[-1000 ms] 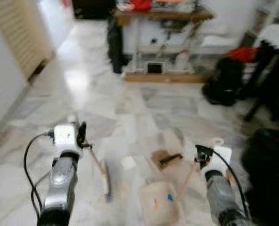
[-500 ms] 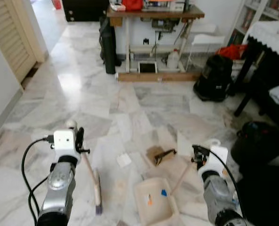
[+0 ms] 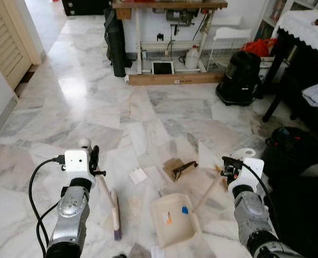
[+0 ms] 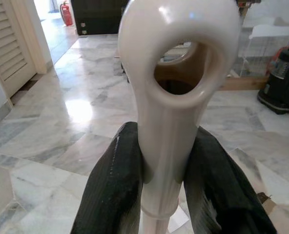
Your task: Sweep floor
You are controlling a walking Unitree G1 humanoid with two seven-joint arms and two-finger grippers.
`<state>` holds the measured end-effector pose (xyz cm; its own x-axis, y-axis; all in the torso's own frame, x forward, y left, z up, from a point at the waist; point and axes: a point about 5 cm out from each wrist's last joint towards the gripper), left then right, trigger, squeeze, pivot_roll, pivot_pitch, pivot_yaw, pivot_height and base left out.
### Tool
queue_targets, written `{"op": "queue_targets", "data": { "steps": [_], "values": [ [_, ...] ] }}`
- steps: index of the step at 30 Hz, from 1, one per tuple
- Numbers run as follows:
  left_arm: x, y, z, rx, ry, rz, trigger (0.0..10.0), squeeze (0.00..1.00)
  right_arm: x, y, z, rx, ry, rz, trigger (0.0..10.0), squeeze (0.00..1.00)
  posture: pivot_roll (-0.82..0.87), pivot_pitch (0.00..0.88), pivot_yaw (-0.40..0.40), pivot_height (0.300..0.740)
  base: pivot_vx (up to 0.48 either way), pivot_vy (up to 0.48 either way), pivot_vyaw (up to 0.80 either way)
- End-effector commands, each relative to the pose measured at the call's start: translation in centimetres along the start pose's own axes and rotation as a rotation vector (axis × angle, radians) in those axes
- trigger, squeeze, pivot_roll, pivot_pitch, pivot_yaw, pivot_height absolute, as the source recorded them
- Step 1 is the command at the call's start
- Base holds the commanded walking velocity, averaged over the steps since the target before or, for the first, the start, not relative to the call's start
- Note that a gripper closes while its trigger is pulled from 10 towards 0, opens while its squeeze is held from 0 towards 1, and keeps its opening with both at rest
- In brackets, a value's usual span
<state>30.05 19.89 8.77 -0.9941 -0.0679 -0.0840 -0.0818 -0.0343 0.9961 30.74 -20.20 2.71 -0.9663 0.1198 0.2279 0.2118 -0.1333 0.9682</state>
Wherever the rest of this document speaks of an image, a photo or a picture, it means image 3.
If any beige louvred wooden door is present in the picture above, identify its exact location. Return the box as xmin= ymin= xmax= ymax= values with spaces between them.
xmin=0 ymin=0 xmax=45 ymax=90

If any table with white tablecloth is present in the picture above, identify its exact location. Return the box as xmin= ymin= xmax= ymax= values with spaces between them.
xmin=262 ymin=9 xmax=318 ymax=123

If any black canister vacuum cleaner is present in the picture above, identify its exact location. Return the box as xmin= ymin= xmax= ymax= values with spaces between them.
xmin=215 ymin=51 xmax=262 ymax=107

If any white plastic jug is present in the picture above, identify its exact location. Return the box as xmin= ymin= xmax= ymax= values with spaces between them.
xmin=184 ymin=44 xmax=201 ymax=70

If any red bag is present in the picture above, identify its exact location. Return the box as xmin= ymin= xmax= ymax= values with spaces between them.
xmin=241 ymin=38 xmax=278 ymax=58

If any cream long-handled dustpan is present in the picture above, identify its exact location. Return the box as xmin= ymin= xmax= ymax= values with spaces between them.
xmin=149 ymin=147 xmax=257 ymax=249

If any long wooden plank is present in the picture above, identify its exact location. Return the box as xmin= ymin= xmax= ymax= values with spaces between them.
xmin=125 ymin=72 xmax=225 ymax=86

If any grey folded cloth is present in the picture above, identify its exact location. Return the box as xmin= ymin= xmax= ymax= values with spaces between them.
xmin=301 ymin=78 xmax=318 ymax=108

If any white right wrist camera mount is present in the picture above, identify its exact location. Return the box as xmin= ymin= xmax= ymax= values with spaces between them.
xmin=239 ymin=157 xmax=265 ymax=192

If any white frame wooden workbench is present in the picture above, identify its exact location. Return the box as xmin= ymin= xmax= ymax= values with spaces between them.
xmin=112 ymin=0 xmax=228 ymax=74

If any white framed tablet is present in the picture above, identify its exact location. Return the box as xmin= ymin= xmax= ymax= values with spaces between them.
xmin=150 ymin=60 xmax=176 ymax=76

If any cream broom wooden stick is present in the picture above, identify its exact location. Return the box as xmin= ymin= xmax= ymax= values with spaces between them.
xmin=78 ymin=138 xmax=122 ymax=240

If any brown cardboard piece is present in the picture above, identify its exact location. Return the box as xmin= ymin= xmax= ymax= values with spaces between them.
xmin=163 ymin=157 xmax=199 ymax=181

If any tall black standing bag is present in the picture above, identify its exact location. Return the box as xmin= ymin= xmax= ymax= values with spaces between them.
xmin=104 ymin=8 xmax=132 ymax=78

